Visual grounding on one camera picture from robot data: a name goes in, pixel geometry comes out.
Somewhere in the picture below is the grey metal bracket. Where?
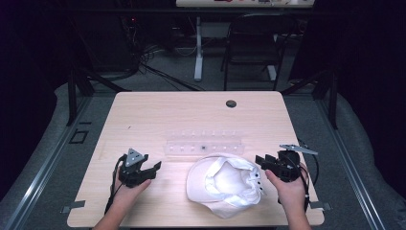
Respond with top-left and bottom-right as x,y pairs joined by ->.
308,200 -> 333,212
59,199 -> 87,215

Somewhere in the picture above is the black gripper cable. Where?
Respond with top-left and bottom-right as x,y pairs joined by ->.
103,154 -> 127,216
277,139 -> 321,214

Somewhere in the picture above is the black cables bundle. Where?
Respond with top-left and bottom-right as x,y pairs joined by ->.
123,15 -> 205,93

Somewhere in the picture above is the person's right hand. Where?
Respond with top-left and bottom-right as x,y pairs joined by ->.
264,162 -> 309,214

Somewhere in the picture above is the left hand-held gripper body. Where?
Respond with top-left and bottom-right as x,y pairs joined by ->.
118,148 -> 150,189

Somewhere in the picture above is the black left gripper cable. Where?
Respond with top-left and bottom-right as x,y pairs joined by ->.
103,154 -> 127,216

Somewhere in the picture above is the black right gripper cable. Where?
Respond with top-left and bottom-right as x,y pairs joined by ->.
277,139 -> 321,214

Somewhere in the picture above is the black metal stand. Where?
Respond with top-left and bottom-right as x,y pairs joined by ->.
281,67 -> 340,130
64,61 -> 132,127

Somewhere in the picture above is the white cap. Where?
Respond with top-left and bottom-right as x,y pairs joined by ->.
185,152 -> 266,220

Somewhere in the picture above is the aluminium floor rail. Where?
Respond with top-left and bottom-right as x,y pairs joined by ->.
315,97 -> 387,230
3,95 -> 92,230

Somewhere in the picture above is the black chair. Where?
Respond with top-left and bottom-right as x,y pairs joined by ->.
220,12 -> 300,92

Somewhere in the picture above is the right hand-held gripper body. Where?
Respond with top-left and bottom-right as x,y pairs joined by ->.
276,144 -> 319,184

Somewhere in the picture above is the white desk leg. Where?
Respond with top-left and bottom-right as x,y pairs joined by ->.
193,15 -> 205,82

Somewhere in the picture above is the person's left hand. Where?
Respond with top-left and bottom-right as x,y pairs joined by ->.
112,173 -> 152,207

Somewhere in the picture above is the clear acrylic rack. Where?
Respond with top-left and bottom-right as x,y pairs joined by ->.
163,128 -> 246,158

